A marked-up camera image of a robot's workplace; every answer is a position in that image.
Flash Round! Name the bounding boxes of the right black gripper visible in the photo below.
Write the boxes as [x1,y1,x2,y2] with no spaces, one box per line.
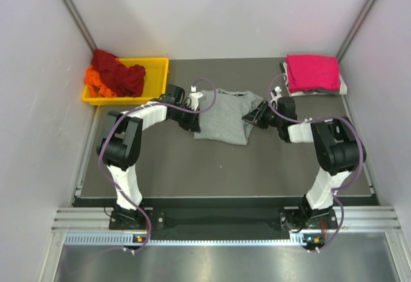
[242,100,283,129]

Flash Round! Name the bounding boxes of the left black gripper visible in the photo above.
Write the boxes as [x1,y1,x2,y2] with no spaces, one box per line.
[170,103,200,133]

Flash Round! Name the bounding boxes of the grey t shirt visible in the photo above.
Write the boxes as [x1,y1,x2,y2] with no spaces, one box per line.
[193,88,263,146]

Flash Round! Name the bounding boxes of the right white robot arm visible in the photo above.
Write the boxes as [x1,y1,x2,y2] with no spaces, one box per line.
[242,97,366,228]

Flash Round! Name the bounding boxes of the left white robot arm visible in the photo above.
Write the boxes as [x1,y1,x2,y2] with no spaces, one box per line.
[97,85,205,229]

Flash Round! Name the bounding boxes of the yellow plastic bin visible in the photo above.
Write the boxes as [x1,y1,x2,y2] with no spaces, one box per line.
[81,57,170,106]

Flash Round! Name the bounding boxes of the dark red t shirt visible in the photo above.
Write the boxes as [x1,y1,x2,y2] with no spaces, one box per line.
[91,49,146,98]

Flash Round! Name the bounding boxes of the folded pink t shirt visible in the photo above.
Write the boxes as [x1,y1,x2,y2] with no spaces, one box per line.
[285,55,340,93]

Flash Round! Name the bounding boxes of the orange t shirt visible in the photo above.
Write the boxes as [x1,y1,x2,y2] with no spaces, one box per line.
[84,66,117,98]

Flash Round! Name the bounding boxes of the folded white t shirt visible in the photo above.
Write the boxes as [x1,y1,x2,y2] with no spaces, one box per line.
[279,61,347,97]

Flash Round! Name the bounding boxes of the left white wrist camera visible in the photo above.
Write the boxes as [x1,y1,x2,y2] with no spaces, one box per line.
[187,85,205,111]

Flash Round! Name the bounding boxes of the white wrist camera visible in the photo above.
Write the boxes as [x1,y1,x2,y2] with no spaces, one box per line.
[269,86,283,104]
[187,85,205,111]

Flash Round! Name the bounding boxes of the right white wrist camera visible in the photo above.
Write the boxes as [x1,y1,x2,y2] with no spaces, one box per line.
[269,86,283,104]

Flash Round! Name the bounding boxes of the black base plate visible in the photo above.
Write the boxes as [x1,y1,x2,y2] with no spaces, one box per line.
[109,197,337,240]

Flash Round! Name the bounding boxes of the aluminium frame rail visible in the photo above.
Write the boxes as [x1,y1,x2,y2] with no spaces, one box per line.
[51,207,110,232]

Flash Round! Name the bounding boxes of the slotted cable duct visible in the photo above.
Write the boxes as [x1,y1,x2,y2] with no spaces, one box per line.
[64,233,321,247]

